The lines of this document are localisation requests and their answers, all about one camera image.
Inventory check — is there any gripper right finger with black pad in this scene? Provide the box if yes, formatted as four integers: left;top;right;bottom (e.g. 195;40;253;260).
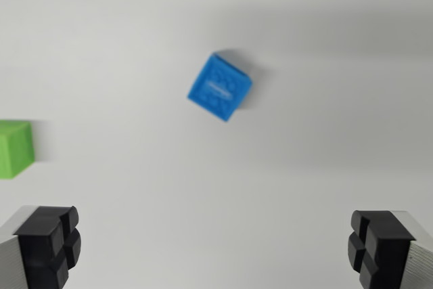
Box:
346;210;433;289

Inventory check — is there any blue toy cube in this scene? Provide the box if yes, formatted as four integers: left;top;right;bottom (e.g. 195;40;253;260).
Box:
186;51;254;123

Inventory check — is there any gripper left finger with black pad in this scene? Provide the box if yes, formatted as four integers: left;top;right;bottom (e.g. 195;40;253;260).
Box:
0;205;82;289

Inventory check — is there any green toy cube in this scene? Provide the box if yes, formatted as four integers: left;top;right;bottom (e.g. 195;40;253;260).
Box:
0;120;36;180

